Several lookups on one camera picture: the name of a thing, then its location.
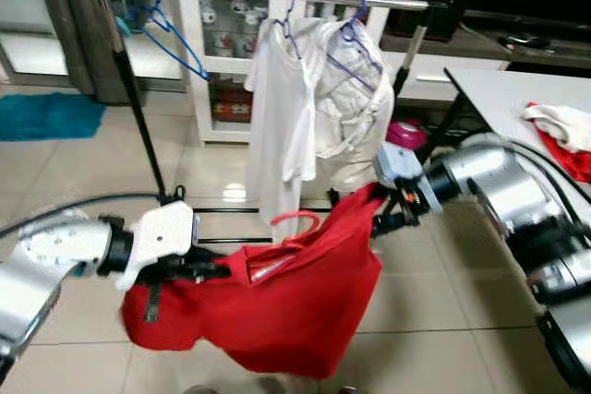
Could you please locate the blue wire hanger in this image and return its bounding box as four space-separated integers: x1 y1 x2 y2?
129 0 211 81

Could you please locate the small black device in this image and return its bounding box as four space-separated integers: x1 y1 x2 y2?
499 34 552 52

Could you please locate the red shirt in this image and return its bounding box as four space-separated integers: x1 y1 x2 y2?
120 182 387 381

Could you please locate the cream white jacket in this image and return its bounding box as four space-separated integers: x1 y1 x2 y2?
305 18 396 192

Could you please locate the purple plastic hanger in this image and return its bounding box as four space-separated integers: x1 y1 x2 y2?
277 0 304 58
325 0 384 90

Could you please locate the white table black frame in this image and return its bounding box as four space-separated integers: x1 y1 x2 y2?
443 66 591 183

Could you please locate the pink round object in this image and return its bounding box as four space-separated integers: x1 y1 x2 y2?
386 120 428 150

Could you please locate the white glass display cabinet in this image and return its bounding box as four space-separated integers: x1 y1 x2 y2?
171 0 407 146

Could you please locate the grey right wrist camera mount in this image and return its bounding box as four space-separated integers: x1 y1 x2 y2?
374 143 428 194

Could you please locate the dark grey curtain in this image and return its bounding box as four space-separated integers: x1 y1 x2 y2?
32 0 139 104

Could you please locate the white crumpled cloth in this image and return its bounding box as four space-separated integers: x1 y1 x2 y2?
522 101 591 153

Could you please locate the red plastic hanger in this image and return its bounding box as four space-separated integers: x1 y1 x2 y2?
245 209 324 284

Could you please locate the red patterned box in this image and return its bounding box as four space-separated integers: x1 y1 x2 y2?
211 90 252 125

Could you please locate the white shirt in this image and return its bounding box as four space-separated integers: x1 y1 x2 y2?
245 18 320 229

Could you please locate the white television console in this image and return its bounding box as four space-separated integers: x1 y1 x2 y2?
379 11 591 86

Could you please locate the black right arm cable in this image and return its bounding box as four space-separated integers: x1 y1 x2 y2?
499 140 591 220

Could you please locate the teal floor rug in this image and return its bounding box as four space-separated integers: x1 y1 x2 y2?
0 92 107 143

